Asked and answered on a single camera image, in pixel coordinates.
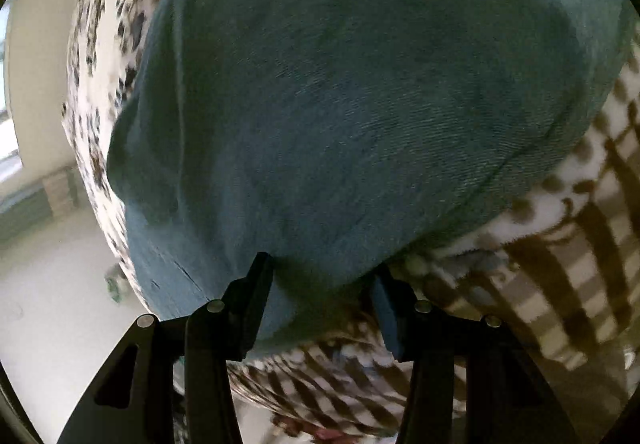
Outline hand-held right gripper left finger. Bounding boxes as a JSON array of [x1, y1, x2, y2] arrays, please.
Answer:
[[56, 251, 275, 444]]

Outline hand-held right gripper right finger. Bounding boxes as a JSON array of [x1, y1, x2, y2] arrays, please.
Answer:
[[372, 268, 583, 444]]

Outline blue denim pants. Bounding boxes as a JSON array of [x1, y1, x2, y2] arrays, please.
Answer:
[[106, 0, 636, 360]]

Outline floral bed blanket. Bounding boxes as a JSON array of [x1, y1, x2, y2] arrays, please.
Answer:
[[61, 0, 640, 440]]

